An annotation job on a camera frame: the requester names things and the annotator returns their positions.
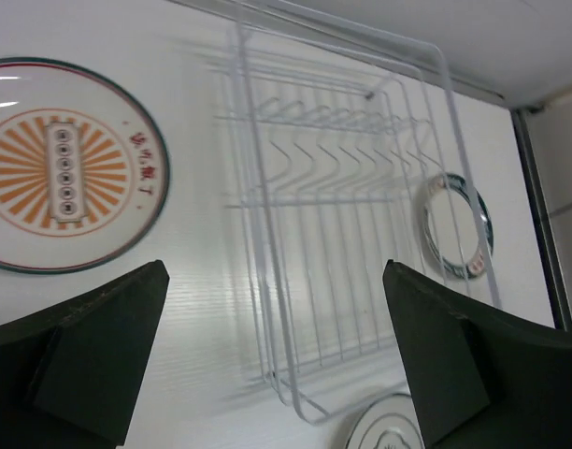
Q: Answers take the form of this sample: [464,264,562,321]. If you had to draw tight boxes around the orange sunburst pattern plate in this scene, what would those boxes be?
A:
[0,56,171,275]

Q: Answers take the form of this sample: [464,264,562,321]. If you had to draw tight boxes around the green rimmed white plate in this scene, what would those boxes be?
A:
[423,171,494,281]

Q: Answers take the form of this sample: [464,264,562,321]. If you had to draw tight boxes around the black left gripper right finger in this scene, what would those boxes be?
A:
[382,260,572,448]

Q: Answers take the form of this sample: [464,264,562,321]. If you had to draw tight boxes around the white plate with cloud outline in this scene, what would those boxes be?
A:
[345,393,424,449]

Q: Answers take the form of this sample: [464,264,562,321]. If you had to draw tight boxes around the white wire dish rack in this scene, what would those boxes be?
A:
[219,1,501,426]

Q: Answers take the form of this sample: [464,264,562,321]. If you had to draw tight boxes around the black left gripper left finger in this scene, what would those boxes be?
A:
[0,260,169,446]

